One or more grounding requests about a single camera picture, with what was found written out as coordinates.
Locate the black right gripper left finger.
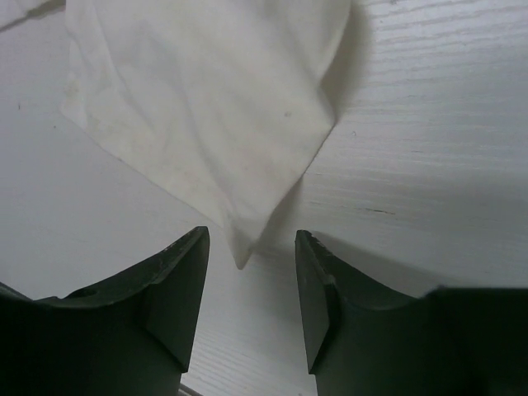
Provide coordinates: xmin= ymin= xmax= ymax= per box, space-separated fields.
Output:
xmin=1 ymin=226 xmax=210 ymax=395

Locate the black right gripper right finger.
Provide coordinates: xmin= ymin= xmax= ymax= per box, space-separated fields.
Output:
xmin=295 ymin=230 xmax=527 ymax=395

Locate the white t-shirt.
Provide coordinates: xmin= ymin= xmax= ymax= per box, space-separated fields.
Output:
xmin=0 ymin=0 xmax=356 ymax=271

